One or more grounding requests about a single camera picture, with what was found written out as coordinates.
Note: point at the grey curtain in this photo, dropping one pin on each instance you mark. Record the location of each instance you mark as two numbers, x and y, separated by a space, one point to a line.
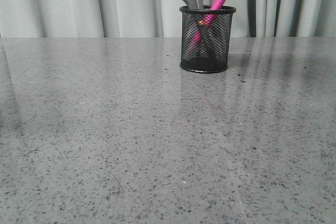
160 18

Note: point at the pink highlighter pen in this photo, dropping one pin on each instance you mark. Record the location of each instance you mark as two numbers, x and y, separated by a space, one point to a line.
206 22

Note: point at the black mesh pen holder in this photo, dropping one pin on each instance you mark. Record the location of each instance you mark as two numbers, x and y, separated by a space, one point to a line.
211 53

